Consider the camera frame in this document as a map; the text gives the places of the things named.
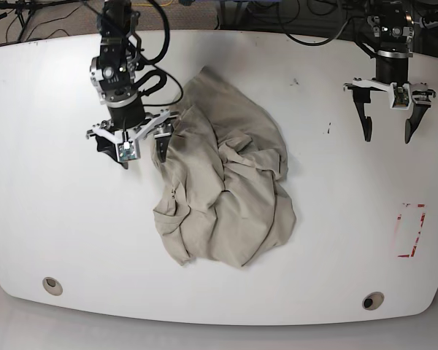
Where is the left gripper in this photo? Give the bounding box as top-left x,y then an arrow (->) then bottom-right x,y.
344,49 -> 436,144

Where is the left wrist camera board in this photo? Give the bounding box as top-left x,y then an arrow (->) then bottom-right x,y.
393,85 -> 410,109

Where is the left table cable grommet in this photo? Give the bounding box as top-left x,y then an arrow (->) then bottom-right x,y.
42,277 -> 63,296

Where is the table cable grommet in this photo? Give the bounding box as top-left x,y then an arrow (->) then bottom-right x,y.
42,277 -> 63,296
362,292 -> 385,311

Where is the black tripod stand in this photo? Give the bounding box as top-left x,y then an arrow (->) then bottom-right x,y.
0,0 -> 59,43

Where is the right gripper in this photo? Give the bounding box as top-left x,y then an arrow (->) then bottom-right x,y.
85,101 -> 179,170

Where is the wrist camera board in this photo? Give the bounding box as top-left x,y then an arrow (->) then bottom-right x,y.
116,140 -> 139,163
393,85 -> 410,109

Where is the beige T-shirt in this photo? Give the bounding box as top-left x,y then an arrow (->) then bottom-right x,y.
153,67 -> 296,268

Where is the right table cable grommet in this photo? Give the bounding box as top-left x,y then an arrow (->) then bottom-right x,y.
362,292 -> 385,311

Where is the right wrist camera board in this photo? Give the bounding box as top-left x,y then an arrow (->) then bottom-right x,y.
116,140 -> 139,163

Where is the white power strip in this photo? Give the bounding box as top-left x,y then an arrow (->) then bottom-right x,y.
420,9 -> 438,29

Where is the red tape rectangle marking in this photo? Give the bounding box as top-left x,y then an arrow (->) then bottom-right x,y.
393,203 -> 426,258

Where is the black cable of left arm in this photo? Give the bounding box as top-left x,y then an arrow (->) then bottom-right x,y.
284,14 -> 355,47

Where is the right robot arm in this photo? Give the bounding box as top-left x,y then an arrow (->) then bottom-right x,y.
85,1 -> 176,168

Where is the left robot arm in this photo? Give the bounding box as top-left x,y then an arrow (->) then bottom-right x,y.
344,1 -> 436,144

